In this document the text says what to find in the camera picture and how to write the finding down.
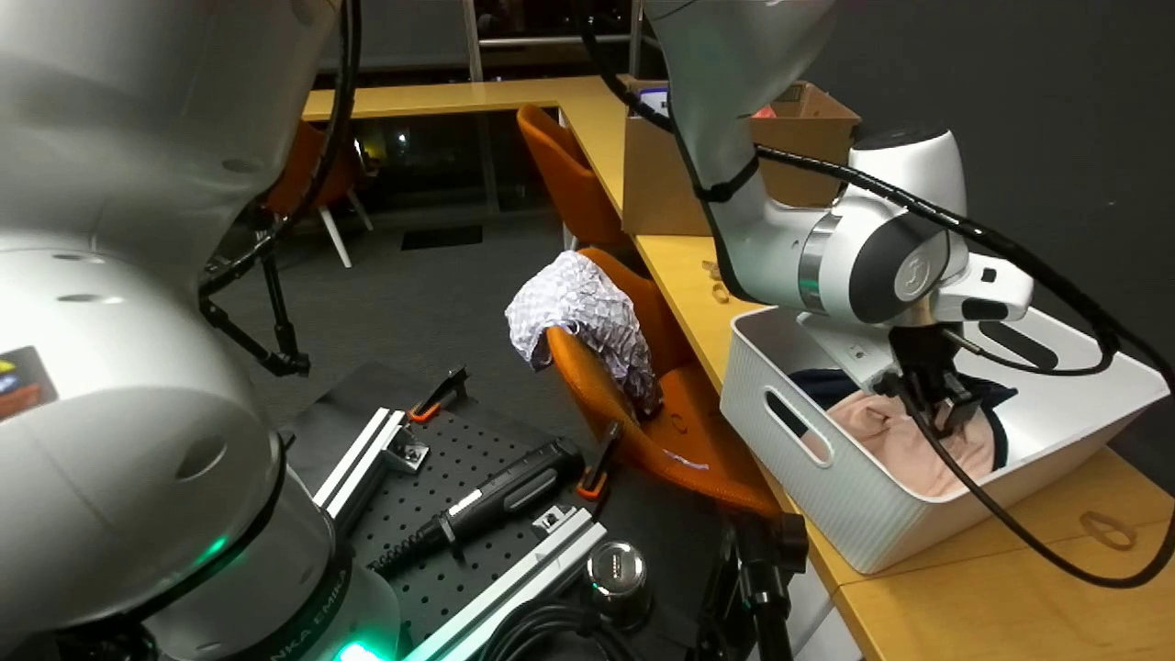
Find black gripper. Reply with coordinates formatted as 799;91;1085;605
883;318;982;441

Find pink cloth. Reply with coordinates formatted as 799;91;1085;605
827;382;1002;498

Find purple checkered cloth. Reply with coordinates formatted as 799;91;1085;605
501;249;669;419

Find white plastic basket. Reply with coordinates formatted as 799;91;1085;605
717;290;1175;582

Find orange chair with cloths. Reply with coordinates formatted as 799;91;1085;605
542;247;785;523

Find orange chair white legs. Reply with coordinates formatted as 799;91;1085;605
259;121;377;273

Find single rubber band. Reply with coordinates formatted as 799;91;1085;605
1074;509;1137;553

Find black tripod stand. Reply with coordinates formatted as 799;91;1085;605
692;509;812;661

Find orange black clamp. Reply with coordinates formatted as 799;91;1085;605
402;364;474;429
572;422;625;506

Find silver round button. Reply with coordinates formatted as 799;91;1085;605
585;540;652;605

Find brown cardboard box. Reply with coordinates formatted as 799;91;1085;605
620;76;864;239

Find black handheld tool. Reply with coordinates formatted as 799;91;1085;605
365;441;585;582

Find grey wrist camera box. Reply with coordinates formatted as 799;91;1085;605
799;309;905;385

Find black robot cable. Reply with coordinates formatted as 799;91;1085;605
572;0;1175;594

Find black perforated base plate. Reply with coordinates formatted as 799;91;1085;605
285;359;618;655

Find long aluminium rail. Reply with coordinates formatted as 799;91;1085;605
399;506;612;661

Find black coiled cable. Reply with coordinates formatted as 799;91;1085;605
488;594;657;661

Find short aluminium rail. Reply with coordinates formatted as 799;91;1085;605
307;403;433;519

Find camera tripod with green light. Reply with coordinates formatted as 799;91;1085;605
195;217;312;377

